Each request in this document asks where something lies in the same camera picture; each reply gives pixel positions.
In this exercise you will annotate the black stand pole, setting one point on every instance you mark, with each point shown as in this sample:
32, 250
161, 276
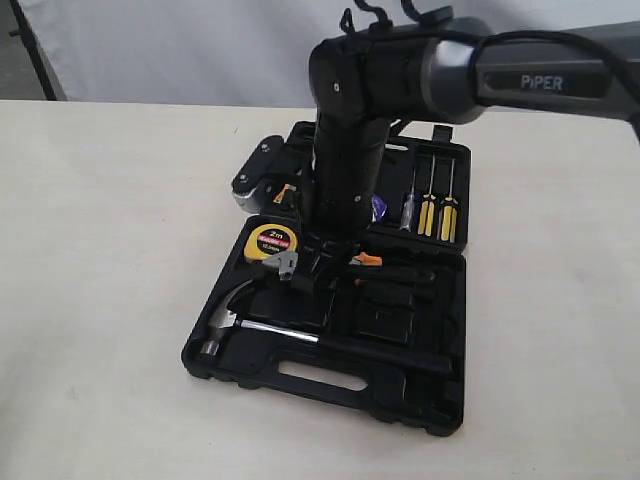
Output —
30, 43

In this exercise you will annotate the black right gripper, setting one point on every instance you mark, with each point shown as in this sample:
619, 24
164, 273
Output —
346, 159

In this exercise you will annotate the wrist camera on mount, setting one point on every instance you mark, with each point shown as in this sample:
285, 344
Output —
273, 165

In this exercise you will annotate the orange utility knife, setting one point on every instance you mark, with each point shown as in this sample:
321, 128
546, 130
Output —
286, 195

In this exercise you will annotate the black plastic tool case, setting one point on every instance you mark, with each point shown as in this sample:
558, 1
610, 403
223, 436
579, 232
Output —
418, 320

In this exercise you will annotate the adjustable wrench black handle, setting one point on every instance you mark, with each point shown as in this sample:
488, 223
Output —
288, 267

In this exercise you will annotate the black electrical tape roll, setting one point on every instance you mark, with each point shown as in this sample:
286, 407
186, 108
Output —
379, 208

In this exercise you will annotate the yellow black screwdriver right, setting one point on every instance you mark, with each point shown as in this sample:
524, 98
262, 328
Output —
448, 210

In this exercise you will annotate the orange handled pliers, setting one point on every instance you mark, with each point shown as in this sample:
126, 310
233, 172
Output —
364, 267

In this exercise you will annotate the yellow tape measure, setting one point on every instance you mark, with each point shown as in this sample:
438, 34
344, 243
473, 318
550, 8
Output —
267, 240

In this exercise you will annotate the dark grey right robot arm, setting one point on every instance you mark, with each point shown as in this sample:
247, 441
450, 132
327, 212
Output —
369, 84

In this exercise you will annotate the claw hammer black grip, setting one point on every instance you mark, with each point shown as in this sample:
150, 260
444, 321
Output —
223, 320

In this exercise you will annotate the yellow black screwdriver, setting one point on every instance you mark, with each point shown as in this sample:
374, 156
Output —
448, 210
427, 210

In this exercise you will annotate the clear voltage tester screwdriver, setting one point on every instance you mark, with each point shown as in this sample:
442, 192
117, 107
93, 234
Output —
408, 206

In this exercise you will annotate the yellow black screwdriver left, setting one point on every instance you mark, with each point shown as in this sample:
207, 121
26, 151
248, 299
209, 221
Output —
427, 210

